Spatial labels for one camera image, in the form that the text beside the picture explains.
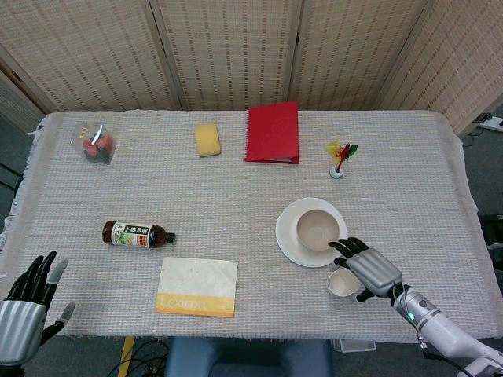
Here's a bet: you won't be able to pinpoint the grey woven tablecloth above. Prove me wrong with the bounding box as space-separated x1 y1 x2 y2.
0 108 503 342

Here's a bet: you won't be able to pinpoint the white paper cup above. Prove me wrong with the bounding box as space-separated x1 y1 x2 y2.
327 266 365 298

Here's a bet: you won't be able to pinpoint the black cables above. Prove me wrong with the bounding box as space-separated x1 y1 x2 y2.
105 337 170 377

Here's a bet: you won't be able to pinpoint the white yellow Lexicon book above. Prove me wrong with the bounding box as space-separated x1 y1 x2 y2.
155 257 239 317

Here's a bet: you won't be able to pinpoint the black box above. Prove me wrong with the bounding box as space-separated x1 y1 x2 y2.
477 214 503 236

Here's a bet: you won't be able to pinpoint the beige bowl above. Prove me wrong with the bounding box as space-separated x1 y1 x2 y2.
295 209 342 252

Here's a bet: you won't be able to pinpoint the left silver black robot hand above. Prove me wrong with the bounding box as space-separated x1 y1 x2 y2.
0 251 76 366

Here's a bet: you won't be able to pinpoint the yellow strip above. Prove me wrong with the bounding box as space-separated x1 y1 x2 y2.
119 336 136 377

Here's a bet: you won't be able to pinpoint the brown tea bottle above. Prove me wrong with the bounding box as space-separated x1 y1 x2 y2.
102 220 176 250

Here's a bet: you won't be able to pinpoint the woven folding screen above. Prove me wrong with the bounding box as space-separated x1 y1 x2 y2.
0 0 503 137

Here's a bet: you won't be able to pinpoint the white power strip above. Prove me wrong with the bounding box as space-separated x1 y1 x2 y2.
481 115 503 133

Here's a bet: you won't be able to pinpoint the white plastic box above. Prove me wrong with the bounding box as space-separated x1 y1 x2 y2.
332 338 376 352

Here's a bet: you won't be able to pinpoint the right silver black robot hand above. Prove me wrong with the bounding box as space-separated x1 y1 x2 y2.
328 236 404 303

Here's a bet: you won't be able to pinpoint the yellow sponge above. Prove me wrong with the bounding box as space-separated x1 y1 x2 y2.
195 121 222 158

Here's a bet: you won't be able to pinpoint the white plate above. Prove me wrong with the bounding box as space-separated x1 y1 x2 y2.
275 197 349 269

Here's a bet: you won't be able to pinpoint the clear bag with items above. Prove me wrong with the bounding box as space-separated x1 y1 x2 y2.
70 121 118 166

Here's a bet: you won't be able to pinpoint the blue chair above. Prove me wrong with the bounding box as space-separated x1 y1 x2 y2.
164 336 334 377

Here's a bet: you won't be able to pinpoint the red spiral notebook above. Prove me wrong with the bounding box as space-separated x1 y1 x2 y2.
244 101 301 165

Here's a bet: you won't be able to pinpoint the colourful feather shuttlecock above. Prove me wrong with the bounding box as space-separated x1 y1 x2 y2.
325 140 359 181

